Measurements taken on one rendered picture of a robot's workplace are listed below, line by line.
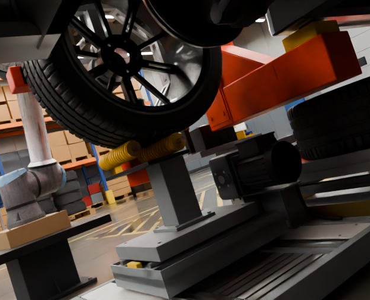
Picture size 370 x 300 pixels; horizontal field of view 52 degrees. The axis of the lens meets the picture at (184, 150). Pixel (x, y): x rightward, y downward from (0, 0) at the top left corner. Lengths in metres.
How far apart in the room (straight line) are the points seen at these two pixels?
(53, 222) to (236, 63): 1.15
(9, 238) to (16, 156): 10.52
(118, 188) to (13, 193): 10.14
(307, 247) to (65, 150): 10.73
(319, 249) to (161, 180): 0.52
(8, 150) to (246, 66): 11.17
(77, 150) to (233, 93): 10.35
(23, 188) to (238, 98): 1.15
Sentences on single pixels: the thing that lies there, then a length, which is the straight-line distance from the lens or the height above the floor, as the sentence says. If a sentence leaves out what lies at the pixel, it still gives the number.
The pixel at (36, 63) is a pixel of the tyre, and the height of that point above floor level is 0.82.
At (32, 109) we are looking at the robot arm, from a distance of 2.14.
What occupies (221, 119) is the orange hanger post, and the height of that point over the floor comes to 0.56.
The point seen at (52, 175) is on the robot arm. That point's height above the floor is 0.58.
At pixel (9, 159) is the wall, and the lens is 12.33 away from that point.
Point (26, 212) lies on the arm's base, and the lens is 2.03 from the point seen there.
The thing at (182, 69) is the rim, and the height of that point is 0.76.
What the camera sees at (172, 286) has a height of 0.12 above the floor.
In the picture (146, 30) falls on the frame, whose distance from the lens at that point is 1.61.
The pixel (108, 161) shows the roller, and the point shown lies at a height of 0.51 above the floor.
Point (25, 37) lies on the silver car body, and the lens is 0.81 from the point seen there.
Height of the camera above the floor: 0.41
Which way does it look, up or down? 2 degrees up
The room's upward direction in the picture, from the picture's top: 18 degrees counter-clockwise
